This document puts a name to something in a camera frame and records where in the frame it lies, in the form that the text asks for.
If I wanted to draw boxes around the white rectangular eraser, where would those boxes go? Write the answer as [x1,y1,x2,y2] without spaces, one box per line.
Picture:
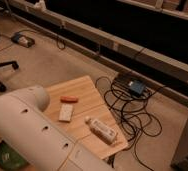
[59,104,73,122]

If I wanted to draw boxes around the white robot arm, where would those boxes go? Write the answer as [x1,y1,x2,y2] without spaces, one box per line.
[0,86,114,171]

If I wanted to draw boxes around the blue power adapter box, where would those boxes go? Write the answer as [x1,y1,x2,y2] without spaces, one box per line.
[128,80,146,97]

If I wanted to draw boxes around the power strip on floor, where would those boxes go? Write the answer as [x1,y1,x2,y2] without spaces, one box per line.
[11,33,35,48]

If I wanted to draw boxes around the green round plate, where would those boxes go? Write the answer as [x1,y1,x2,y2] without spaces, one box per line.
[0,141,29,171]

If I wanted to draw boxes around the black tangled floor cables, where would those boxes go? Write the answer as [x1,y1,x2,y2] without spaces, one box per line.
[95,71,168,171]

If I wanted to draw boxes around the long metal shelf rail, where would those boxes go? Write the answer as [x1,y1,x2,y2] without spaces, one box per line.
[9,0,188,84]

